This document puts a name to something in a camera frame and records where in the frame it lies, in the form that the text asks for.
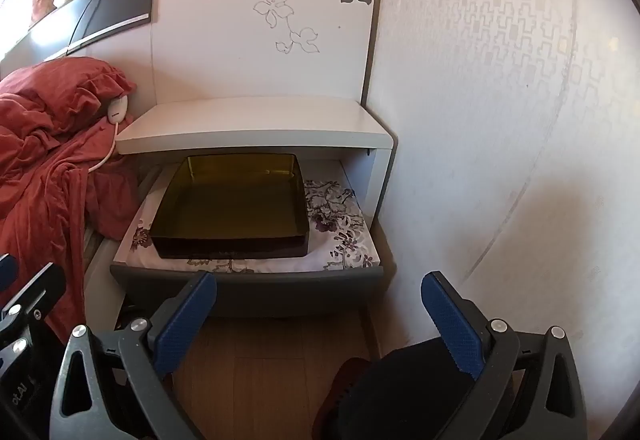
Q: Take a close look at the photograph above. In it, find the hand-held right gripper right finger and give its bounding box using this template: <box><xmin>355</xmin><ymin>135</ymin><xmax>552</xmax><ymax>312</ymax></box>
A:
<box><xmin>420</xmin><ymin>270</ymin><xmax>589</xmax><ymax>440</ymax></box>

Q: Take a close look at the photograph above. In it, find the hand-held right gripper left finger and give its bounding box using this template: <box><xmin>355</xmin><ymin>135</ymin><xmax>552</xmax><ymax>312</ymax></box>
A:
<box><xmin>49</xmin><ymin>270</ymin><xmax>218</xmax><ymax>440</ymax></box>

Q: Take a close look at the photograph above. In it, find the grey front nightstand drawer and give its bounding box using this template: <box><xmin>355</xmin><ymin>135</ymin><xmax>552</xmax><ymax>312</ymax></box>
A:
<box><xmin>109</xmin><ymin>157</ymin><xmax>385</xmax><ymax>319</ymax></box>

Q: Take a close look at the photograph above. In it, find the amber transparent plastic tray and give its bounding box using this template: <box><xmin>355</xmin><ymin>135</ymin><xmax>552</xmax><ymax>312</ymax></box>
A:
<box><xmin>149</xmin><ymin>152</ymin><xmax>310</xmax><ymax>261</ymax></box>

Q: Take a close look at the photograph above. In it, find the red blanket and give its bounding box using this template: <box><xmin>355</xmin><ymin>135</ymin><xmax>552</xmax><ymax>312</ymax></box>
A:
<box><xmin>0</xmin><ymin>92</ymin><xmax>141</xmax><ymax>346</ymax></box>

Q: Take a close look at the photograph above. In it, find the person's dark clothing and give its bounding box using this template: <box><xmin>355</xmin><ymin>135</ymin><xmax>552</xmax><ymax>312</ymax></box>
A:
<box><xmin>315</xmin><ymin>337</ymin><xmax>516</xmax><ymax>440</ymax></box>

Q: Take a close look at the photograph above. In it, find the red ribbed object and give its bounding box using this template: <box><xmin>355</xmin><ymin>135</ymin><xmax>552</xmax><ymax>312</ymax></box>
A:
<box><xmin>314</xmin><ymin>357</ymin><xmax>373</xmax><ymax>436</ymax></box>

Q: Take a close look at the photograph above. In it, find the floral drawer liner cloth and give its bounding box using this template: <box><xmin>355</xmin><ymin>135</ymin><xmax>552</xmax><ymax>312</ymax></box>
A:
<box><xmin>114</xmin><ymin>177</ymin><xmax>381</xmax><ymax>273</ymax></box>

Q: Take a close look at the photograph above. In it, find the red pillow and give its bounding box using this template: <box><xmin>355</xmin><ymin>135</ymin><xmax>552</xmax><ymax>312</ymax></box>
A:
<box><xmin>0</xmin><ymin>56</ymin><xmax>138</xmax><ymax>136</ymax></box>

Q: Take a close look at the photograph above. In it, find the white nightstand with floral panel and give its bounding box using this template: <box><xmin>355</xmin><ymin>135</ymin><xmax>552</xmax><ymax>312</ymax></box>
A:
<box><xmin>114</xmin><ymin>0</ymin><xmax>401</xmax><ymax>321</ymax></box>

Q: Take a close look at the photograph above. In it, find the dark headboard panel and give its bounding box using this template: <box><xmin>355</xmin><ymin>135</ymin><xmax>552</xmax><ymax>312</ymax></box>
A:
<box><xmin>0</xmin><ymin>0</ymin><xmax>163</xmax><ymax>66</ymax></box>

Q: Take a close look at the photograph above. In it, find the grey bed frame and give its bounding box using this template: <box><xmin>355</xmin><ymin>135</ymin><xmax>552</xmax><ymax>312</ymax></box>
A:
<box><xmin>80</xmin><ymin>220</ymin><xmax>126</xmax><ymax>336</ymax></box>

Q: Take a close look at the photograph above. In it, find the white corded controller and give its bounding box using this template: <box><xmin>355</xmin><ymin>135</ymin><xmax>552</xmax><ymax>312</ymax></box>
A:
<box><xmin>87</xmin><ymin>92</ymin><xmax>130</xmax><ymax>173</ymax></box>

